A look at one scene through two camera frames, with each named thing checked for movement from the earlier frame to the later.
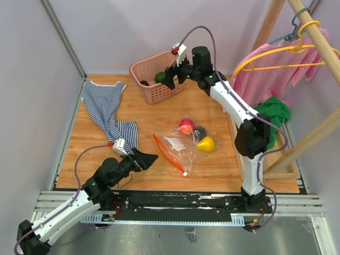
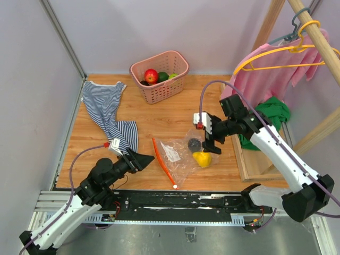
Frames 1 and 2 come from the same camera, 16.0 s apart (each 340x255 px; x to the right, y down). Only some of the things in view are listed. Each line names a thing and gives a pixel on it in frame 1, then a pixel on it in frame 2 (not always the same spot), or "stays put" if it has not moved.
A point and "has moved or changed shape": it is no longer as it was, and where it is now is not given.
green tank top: [275, 110] stays put
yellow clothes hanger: [300, 48] stays put
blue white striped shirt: [103, 101] stays put
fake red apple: [186, 126] -> [151, 76]
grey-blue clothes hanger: [293, 35] stays put
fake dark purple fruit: [199, 133] -> [194, 145]
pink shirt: [269, 70] stays put
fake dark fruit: [144, 83] stays put
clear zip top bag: [188, 144] has moved or changed shape
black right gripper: [171, 71] -> [208, 145]
